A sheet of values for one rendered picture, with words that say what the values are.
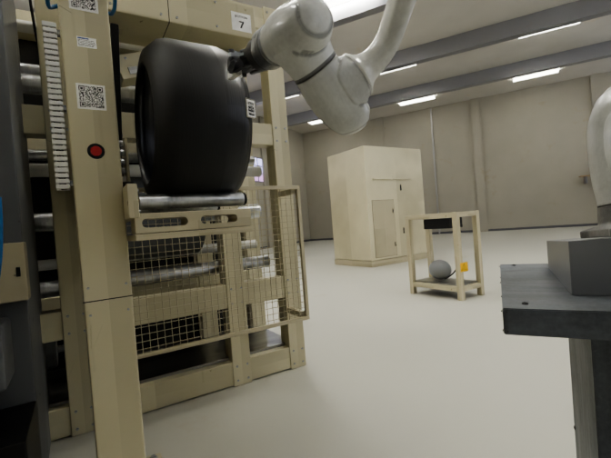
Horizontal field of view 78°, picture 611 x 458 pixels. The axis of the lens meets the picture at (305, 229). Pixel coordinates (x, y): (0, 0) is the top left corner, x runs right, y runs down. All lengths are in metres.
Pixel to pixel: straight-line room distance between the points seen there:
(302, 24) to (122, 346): 1.01
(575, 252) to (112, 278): 1.14
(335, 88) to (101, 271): 0.85
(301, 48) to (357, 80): 0.14
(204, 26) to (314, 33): 1.10
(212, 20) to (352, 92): 1.11
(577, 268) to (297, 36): 0.61
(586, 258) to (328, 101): 0.53
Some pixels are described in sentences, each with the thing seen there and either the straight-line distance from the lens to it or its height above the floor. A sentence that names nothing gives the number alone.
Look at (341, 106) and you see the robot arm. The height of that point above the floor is 1.03.
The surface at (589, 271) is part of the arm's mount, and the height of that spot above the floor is 0.69.
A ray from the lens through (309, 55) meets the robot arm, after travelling 0.79.
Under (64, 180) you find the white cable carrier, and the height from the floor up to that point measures 0.98.
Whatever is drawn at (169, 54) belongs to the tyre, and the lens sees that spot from 1.26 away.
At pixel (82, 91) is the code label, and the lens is 1.33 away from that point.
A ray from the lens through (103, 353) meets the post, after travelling 1.31.
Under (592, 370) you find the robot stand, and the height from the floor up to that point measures 0.52.
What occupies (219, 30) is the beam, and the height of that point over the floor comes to 1.64.
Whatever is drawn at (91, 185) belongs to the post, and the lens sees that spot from 1.27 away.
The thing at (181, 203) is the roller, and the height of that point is 0.89.
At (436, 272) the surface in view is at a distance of 3.90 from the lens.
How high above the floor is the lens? 0.80
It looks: 1 degrees down
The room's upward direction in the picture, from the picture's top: 4 degrees counter-clockwise
